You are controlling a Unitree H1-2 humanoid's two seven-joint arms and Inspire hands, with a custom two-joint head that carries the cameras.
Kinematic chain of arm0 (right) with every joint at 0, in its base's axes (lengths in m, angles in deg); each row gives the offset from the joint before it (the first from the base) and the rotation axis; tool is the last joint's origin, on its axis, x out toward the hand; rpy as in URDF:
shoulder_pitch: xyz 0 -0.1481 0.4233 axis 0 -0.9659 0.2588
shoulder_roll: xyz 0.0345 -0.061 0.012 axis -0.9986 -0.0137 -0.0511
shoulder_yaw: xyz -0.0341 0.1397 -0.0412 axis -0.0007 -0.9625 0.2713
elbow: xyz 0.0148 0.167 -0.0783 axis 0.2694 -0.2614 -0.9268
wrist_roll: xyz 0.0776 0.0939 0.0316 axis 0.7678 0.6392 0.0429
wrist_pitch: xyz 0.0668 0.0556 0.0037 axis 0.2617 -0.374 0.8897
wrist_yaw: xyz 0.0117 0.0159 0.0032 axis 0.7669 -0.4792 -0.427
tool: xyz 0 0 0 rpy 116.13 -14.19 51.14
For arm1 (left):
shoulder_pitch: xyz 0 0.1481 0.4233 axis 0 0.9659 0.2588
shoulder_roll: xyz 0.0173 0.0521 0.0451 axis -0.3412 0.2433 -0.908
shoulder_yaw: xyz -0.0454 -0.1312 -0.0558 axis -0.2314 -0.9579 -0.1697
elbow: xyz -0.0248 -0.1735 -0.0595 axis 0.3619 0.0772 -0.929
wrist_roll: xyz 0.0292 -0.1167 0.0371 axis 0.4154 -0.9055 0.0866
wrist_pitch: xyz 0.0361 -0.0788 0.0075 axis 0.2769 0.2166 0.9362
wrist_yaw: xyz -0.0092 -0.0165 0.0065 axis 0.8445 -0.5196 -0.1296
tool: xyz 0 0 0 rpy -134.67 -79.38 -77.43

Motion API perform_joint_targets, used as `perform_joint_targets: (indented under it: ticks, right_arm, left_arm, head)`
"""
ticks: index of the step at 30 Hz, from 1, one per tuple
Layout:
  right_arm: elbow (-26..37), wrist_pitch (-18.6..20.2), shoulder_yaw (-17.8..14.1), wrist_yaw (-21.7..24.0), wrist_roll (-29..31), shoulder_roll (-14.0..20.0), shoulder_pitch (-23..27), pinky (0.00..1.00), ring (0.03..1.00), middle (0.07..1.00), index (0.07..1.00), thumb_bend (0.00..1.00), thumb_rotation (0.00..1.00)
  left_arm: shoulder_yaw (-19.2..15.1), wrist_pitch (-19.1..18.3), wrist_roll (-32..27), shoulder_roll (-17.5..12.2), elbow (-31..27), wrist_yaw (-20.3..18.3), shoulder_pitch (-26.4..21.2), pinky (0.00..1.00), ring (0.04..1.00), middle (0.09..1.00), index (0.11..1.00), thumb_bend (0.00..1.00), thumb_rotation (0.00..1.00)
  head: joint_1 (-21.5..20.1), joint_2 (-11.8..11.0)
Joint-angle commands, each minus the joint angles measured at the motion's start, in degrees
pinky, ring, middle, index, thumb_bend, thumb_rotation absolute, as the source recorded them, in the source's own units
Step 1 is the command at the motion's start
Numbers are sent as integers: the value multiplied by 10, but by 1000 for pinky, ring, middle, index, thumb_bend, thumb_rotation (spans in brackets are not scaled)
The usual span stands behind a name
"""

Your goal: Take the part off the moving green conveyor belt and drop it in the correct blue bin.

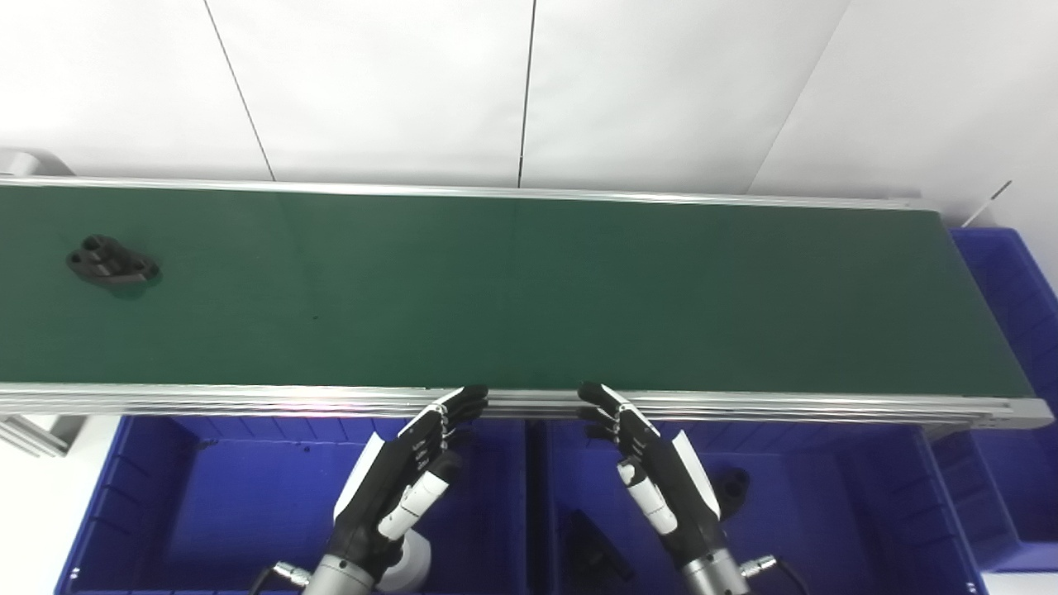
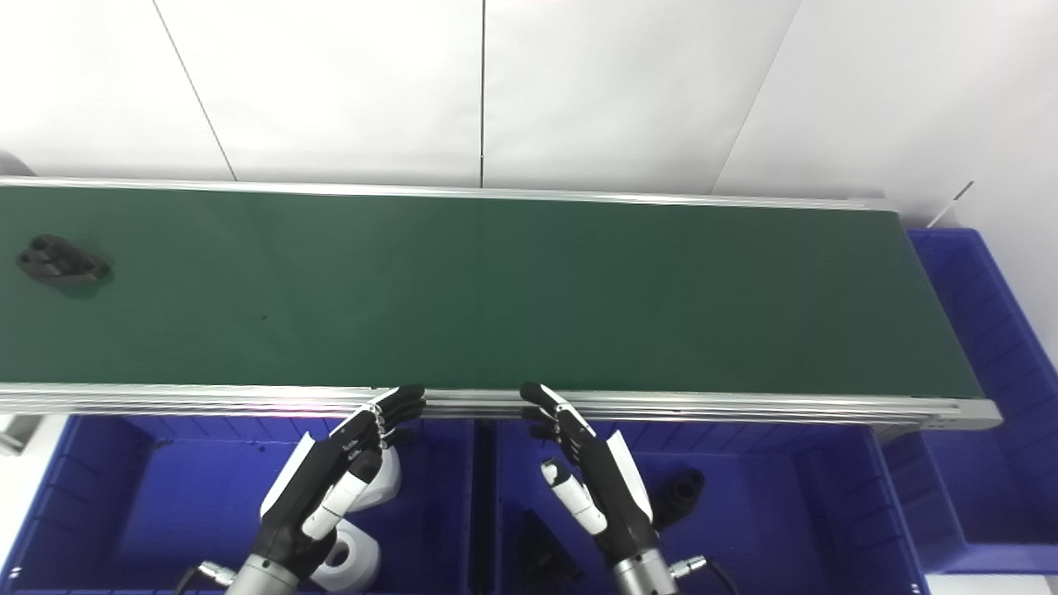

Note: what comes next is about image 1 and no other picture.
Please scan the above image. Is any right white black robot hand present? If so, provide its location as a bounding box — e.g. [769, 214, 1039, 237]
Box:
[577, 382, 730, 571]

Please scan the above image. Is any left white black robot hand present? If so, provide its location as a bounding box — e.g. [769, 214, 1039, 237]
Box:
[329, 384, 490, 581]

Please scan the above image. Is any black flanged metal part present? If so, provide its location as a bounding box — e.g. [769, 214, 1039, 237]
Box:
[66, 235, 160, 288]
[711, 468, 751, 518]

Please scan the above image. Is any white plastic part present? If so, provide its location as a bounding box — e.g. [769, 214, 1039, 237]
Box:
[387, 529, 433, 593]

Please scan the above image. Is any black block-shaped part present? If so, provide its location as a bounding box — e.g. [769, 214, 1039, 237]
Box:
[562, 510, 637, 593]

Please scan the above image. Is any blue plastic bin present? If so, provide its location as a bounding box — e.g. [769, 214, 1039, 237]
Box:
[930, 227, 1058, 573]
[54, 413, 531, 595]
[527, 417, 989, 595]

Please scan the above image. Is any green conveyor belt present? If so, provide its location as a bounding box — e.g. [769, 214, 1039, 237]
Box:
[0, 175, 1055, 431]
[0, 186, 1034, 397]

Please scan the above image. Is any aluminium conveyor support leg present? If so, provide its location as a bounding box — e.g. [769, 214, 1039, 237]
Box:
[0, 413, 88, 458]

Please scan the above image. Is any grey conveyor end housing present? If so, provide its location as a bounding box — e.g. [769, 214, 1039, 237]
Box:
[0, 148, 75, 179]

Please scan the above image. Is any thin white stick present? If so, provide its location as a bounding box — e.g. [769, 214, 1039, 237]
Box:
[962, 179, 1014, 229]

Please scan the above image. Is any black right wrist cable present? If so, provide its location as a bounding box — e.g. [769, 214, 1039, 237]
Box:
[740, 555, 808, 595]

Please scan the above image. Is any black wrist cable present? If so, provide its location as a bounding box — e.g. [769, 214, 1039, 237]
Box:
[740, 555, 808, 595]
[250, 561, 313, 595]

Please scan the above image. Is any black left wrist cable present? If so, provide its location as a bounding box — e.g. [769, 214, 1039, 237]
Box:
[250, 561, 313, 595]

